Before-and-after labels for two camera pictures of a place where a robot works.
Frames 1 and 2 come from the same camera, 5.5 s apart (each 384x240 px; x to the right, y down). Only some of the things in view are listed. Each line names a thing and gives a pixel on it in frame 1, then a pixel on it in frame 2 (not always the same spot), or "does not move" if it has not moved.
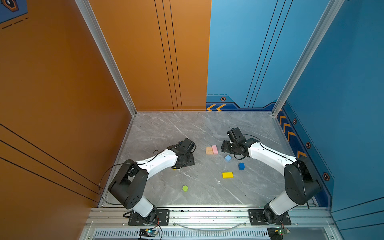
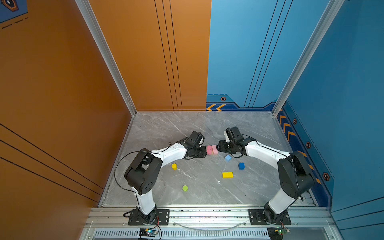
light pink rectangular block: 215,149 does not move
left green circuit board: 148,232 does not move
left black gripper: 191,161 → 203,154
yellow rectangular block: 227,175 does not move
